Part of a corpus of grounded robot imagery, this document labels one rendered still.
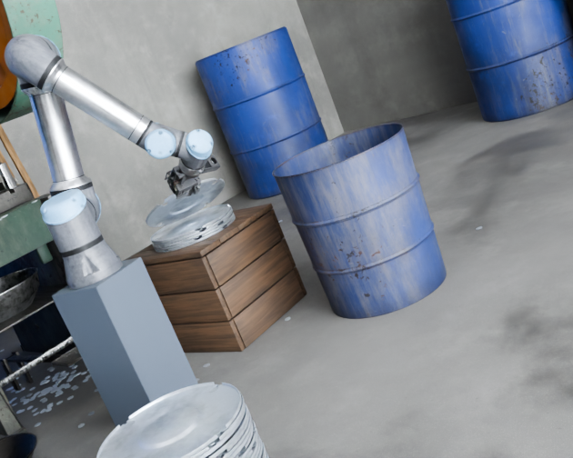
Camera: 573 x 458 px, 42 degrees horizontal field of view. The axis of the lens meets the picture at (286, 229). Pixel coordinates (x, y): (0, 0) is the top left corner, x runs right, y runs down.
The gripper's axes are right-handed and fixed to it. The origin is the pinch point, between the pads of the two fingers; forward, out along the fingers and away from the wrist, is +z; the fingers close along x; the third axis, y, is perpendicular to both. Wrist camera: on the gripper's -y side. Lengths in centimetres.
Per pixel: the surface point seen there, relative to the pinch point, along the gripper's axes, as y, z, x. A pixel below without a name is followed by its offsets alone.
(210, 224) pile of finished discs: -2.8, 4.6, 12.0
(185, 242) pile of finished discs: 6.5, 8.0, 12.6
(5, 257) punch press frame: 53, 30, -16
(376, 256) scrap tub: -28, -28, 51
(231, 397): 43, -71, 64
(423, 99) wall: -250, 177, -42
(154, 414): 55, -60, 58
